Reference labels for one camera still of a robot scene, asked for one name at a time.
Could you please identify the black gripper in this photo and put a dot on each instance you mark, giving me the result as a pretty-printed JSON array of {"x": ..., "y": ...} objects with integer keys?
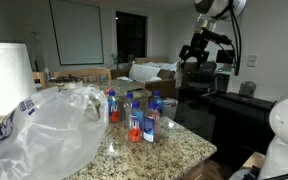
[{"x": 199, "y": 42}]

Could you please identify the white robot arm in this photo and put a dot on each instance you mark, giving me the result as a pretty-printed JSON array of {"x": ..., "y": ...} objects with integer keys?
[{"x": 287, "y": 120}]

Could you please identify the white plastic bag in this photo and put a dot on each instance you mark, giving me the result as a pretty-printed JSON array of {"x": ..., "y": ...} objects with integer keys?
[{"x": 50, "y": 140}]

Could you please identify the black office chair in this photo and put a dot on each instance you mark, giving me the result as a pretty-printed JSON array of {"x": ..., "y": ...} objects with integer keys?
[{"x": 202, "y": 76}]

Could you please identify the black monitor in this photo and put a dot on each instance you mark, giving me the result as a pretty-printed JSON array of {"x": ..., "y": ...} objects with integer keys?
[{"x": 224, "y": 57}]

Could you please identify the white blanket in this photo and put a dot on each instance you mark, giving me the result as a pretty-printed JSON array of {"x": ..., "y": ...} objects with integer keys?
[{"x": 144, "y": 71}]

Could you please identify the white round container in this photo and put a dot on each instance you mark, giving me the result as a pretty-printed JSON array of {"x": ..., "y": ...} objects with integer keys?
[{"x": 170, "y": 108}]

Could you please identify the glass jar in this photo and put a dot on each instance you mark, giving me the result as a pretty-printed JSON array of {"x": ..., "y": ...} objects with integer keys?
[{"x": 247, "y": 89}]

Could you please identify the dark window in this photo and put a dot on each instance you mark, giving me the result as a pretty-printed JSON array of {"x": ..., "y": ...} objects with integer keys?
[{"x": 130, "y": 36}]

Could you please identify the thin black flat object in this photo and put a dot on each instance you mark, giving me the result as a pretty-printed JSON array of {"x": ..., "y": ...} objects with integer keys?
[{"x": 135, "y": 89}]

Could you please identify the white paper sheet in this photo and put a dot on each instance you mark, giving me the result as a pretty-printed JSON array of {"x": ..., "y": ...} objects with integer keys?
[{"x": 125, "y": 79}]

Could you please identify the green house plant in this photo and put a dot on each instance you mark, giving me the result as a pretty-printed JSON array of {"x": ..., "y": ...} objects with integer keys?
[{"x": 116, "y": 61}]

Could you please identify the black desk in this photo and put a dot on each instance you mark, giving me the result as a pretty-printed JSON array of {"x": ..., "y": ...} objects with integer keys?
[{"x": 240, "y": 120}]

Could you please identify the white projector screen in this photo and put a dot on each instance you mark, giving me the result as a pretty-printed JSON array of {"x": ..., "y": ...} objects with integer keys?
[{"x": 77, "y": 33}]

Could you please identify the light wooden board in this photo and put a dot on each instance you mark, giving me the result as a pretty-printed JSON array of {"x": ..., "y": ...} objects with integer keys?
[{"x": 254, "y": 160}]

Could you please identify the white paper towel roll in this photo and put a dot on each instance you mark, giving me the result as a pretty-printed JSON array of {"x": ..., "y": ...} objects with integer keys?
[{"x": 7, "y": 76}]

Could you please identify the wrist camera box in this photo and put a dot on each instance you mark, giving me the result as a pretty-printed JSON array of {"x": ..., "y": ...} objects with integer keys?
[{"x": 219, "y": 37}]

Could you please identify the white light switch plate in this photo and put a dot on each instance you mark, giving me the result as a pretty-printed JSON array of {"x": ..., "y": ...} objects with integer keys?
[{"x": 252, "y": 60}]

